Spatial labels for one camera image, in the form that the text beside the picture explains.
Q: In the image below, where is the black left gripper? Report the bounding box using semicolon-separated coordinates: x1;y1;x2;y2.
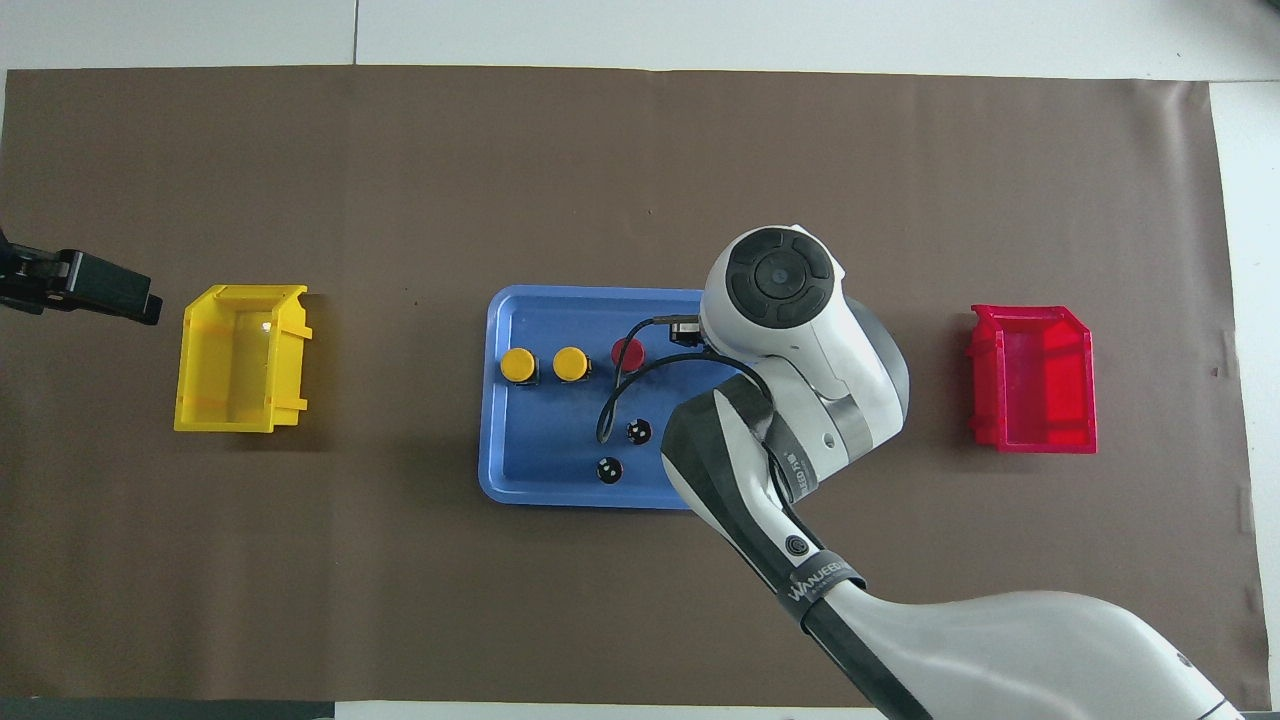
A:
0;228;164;327

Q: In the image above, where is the yellow plastic bin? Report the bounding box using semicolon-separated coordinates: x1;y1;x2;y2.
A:
173;284;313;434

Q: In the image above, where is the brown paper table mat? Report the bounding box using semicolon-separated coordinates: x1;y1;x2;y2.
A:
0;65;1271;711

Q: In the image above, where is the blue plastic tray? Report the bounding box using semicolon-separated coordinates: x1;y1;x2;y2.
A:
478;285;749;511

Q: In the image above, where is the red plastic bin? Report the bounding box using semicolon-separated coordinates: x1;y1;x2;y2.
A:
966;304;1099;455

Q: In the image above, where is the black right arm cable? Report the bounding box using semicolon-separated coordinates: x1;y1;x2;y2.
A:
596;314;747;446

